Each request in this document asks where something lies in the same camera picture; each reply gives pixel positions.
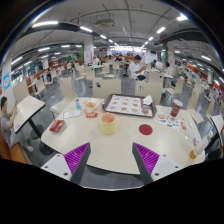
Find brown food tray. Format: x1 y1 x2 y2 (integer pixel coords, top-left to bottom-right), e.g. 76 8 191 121
102 94 157 118

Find small red snack wrapper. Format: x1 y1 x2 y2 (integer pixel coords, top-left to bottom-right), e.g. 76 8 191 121
86 112 98 118

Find neighbouring white table left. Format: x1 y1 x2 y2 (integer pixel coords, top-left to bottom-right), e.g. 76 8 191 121
13 96 46 140

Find colourful printed flyer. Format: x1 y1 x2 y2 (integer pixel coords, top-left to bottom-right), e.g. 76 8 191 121
155 112 180 131

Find seated person grey shirt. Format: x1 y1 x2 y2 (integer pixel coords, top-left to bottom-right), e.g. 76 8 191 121
1 96 34 152

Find red paper drink cup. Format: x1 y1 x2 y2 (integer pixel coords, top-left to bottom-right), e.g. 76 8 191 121
170 99 183 117

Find cream yellow plastic cup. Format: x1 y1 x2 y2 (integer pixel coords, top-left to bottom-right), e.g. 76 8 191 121
100 113 117 135

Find beige chair left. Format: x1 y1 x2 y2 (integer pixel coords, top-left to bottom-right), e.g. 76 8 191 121
50 77 77 114

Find crumpled white napkin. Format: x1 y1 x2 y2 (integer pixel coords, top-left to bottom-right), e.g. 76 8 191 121
143 95 153 105

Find beige chair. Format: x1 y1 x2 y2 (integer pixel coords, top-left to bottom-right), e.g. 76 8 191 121
50 77 77 114
135 81 162 105
165 77 184 99
92 78 121 99

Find beige chair middle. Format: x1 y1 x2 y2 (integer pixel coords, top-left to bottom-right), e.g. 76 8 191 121
92 78 121 99

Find round dark red coaster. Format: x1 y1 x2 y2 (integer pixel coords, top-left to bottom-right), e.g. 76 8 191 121
139 124 153 135

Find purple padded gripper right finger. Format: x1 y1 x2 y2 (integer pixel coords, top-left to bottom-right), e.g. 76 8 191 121
131 142 183 186

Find seated man white shirt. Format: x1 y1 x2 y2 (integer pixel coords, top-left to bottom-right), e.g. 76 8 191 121
130 55 146 81

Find bottle with orange drink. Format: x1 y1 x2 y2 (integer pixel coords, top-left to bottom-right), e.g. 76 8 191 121
190 131 213 159

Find small clear water bottle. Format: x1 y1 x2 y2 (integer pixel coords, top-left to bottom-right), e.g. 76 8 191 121
75 99 81 110

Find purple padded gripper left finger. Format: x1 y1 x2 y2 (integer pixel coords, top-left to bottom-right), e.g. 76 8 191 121
40 142 92 185

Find beige chair far right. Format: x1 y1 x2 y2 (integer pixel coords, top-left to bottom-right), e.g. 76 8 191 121
165 77 184 99

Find white takeaway food box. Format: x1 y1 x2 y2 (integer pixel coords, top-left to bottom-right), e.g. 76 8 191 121
82 98 101 113

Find red packet on table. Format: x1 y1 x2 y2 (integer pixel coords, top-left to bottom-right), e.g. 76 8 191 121
50 120 65 133

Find white paper receipt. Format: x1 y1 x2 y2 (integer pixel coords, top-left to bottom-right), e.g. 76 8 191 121
63 110 82 119

